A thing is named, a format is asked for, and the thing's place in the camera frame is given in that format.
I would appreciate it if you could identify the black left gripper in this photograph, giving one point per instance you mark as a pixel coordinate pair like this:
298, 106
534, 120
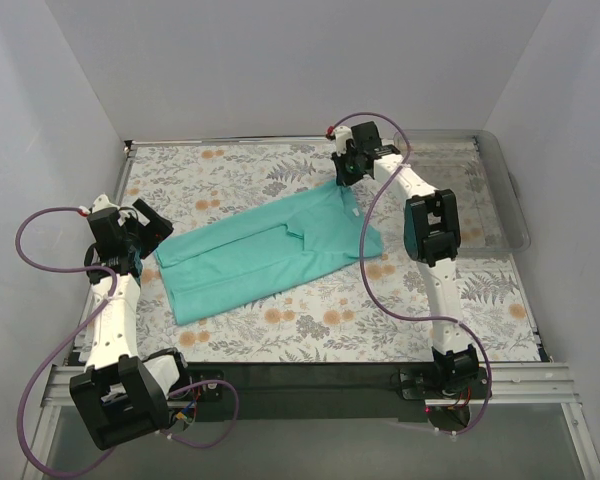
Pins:
143, 230

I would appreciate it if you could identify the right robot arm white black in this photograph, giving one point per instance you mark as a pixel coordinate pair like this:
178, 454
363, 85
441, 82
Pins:
431, 238

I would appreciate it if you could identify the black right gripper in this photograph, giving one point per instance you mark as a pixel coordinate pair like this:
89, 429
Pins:
346, 170

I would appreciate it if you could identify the teal green t-shirt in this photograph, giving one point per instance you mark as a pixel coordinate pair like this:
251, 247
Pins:
264, 251

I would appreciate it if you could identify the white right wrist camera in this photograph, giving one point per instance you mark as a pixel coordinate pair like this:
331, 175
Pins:
339, 135

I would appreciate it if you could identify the floral patterned table mat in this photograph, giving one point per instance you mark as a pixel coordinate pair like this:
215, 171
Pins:
373, 312

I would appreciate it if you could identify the aluminium frame rail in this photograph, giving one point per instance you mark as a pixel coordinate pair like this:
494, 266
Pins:
512, 383

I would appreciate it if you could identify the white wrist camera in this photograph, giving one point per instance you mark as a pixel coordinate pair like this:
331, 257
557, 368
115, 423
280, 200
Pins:
339, 135
100, 203

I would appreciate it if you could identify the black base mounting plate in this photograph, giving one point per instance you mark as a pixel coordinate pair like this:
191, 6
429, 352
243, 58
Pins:
310, 391

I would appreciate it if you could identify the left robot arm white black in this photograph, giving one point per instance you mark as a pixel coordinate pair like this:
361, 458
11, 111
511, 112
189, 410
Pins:
121, 396

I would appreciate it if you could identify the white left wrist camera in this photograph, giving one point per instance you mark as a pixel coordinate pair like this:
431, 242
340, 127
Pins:
100, 203

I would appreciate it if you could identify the clear plastic bin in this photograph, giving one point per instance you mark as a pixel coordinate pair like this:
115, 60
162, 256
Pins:
472, 165

